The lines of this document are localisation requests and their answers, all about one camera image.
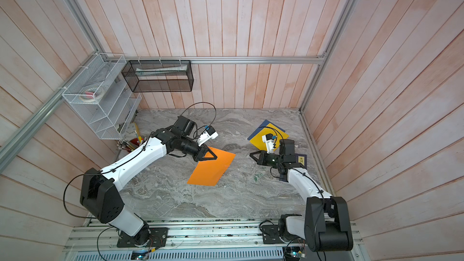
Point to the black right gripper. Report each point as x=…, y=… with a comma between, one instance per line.
x=259, y=161

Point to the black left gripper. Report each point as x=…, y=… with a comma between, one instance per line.
x=202, y=150

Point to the orange paper document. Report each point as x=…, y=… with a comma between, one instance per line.
x=208, y=173

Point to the yellow paper document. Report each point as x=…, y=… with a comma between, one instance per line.
x=271, y=129

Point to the blue paper document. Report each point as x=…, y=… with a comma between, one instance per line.
x=264, y=123

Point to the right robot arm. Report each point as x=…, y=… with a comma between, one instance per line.
x=325, y=225

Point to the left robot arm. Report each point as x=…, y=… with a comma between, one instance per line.
x=100, y=192

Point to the dark navy book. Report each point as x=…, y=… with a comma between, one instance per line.
x=301, y=160

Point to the red pen holder cup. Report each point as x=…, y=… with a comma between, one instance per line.
x=133, y=143

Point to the paper in black basket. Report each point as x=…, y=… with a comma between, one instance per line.
x=160, y=71

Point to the tape roll in shelf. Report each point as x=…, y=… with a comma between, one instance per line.
x=91, y=95

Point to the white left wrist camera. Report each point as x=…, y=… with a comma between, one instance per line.
x=208, y=134

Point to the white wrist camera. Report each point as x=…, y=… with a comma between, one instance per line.
x=270, y=141
x=208, y=134

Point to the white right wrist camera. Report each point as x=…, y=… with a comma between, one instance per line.
x=270, y=141

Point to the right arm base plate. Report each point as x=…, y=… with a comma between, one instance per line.
x=275, y=234

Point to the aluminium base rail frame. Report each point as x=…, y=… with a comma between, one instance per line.
x=200, y=240

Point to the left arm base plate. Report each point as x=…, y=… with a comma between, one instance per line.
x=154, y=237

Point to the black wire mesh basket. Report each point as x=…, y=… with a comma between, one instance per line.
x=182, y=82

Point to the white wire mesh shelf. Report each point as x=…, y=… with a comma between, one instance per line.
x=102, y=98

